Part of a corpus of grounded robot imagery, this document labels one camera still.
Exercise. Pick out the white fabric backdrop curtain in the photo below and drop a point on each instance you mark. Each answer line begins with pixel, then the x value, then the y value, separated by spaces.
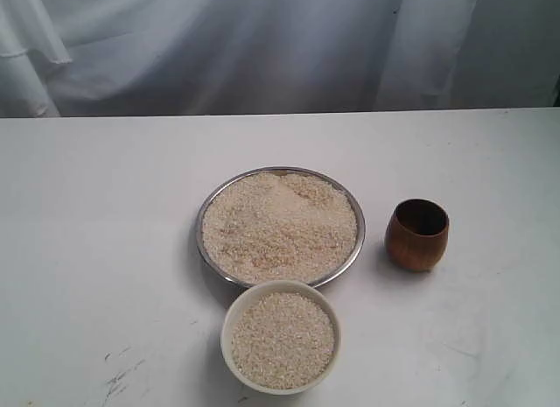
pixel 224 57

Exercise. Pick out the white ceramic rice bowl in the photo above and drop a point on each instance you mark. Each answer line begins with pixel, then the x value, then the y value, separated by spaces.
pixel 280 338

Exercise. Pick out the small brown wooden cup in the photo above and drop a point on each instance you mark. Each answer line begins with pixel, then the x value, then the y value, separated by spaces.
pixel 417 235

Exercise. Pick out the round steel rice plate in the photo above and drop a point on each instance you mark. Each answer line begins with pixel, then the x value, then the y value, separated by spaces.
pixel 280 222

